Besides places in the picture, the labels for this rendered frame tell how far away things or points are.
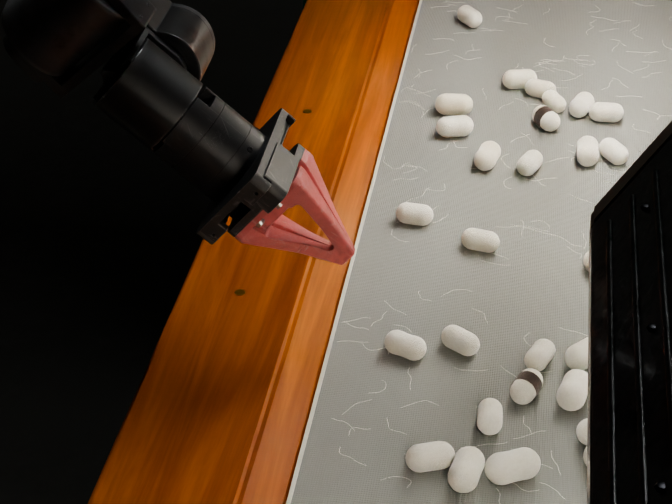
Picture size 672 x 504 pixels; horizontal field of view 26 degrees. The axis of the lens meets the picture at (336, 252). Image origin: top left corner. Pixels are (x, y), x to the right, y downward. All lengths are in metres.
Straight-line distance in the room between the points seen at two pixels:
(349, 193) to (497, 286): 0.17
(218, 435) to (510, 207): 0.42
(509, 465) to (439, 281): 0.25
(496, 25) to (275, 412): 0.75
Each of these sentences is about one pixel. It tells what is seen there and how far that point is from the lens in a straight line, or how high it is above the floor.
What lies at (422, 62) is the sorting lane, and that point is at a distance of 1.56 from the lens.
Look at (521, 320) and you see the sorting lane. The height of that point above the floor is 0.74.
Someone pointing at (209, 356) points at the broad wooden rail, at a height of 0.76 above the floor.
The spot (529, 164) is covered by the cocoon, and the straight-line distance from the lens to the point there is 1.33.
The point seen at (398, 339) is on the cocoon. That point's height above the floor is 0.76.
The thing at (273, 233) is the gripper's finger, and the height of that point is 0.87.
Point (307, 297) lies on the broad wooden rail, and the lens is 1.13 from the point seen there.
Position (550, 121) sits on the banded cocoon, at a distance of 1.41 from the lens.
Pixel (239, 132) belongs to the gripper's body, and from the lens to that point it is 0.97.
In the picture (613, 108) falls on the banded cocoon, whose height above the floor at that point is 0.76.
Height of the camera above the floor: 1.39
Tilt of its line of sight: 32 degrees down
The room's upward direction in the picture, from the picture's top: straight up
